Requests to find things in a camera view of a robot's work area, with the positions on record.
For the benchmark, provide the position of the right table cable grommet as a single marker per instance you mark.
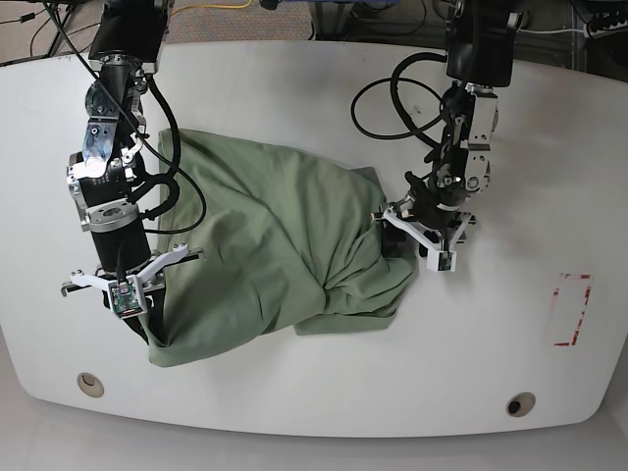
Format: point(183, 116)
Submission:
point(521, 404)

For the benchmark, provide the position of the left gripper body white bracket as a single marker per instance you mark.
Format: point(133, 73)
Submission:
point(437, 229)

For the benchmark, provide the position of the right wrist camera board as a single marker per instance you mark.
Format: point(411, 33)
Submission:
point(124, 299)

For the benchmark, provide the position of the red tape rectangle marking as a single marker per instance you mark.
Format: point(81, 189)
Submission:
point(568, 307)

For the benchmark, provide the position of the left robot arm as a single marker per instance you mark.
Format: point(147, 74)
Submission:
point(479, 45)

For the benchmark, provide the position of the green t-shirt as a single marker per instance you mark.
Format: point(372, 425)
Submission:
point(288, 241)

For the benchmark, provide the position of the table cable grommet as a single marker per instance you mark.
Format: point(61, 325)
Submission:
point(90, 385)
point(521, 404)

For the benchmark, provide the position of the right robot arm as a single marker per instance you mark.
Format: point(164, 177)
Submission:
point(114, 193)

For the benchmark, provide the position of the white power strip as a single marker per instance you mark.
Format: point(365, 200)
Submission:
point(605, 26)

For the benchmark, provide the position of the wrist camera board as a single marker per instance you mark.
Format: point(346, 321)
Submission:
point(124, 299)
point(446, 261)

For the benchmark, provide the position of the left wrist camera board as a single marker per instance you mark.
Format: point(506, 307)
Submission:
point(446, 261)

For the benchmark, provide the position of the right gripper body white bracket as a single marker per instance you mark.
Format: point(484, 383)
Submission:
point(148, 278)

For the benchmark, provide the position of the left table cable grommet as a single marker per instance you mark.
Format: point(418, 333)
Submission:
point(90, 385)

